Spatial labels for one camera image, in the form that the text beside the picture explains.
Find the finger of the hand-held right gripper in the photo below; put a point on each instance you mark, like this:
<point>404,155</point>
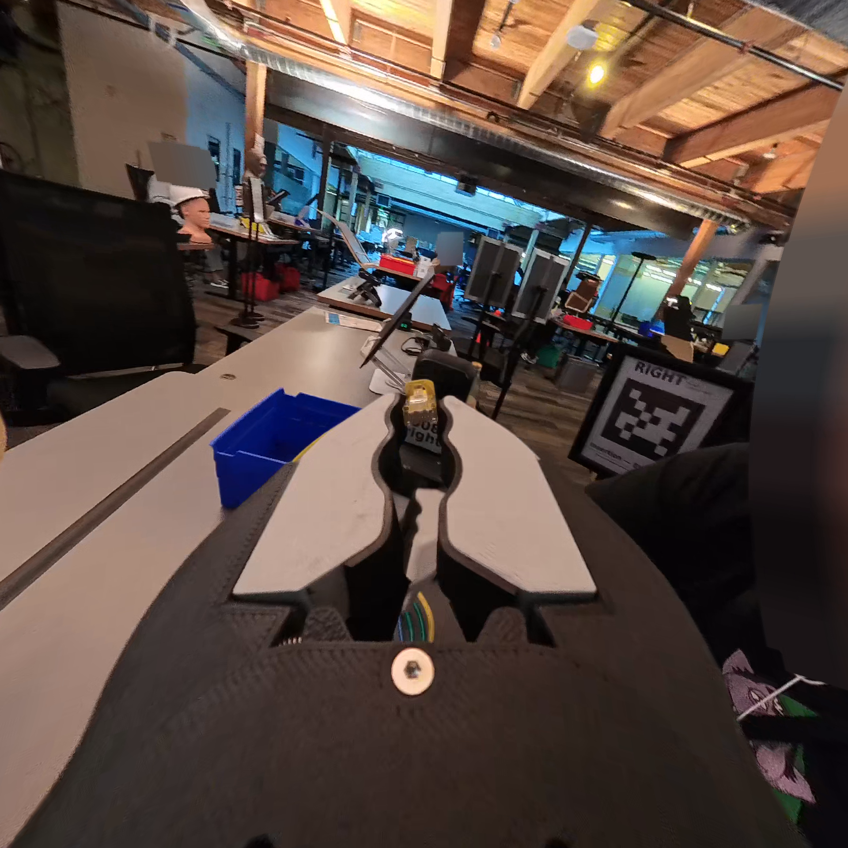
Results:
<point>401,510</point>
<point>427,530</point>

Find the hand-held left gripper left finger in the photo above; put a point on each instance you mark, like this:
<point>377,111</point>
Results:
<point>318,517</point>

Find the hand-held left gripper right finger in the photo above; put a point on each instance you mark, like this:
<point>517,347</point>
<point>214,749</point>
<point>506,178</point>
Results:
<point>510,523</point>

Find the tilted dark screen on stand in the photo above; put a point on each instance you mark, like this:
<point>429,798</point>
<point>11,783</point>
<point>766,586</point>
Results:
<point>397,319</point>

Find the blue plastic bin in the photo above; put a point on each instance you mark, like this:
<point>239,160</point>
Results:
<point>252,464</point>

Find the grey panel on stand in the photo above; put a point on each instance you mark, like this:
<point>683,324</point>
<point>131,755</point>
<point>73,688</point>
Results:
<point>493,271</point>
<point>543,285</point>

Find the flat red tray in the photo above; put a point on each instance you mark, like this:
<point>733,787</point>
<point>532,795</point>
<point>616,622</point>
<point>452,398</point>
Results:
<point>397,263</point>

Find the black framed marker tag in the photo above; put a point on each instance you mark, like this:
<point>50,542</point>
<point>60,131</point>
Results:
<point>662,417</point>

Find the red storage bin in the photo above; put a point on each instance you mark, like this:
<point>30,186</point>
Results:
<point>289,278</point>
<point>258,286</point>

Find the mannequin head with hard hat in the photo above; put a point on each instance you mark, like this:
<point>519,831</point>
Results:
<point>195,212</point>

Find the round ceiling lamp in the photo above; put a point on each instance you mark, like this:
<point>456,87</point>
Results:
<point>596,73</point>

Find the black mesh office chair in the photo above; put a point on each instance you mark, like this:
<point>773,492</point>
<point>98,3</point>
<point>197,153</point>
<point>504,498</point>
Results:
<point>86,265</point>

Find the white ceiling sensor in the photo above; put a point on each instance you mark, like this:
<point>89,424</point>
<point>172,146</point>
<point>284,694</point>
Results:
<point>583,36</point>

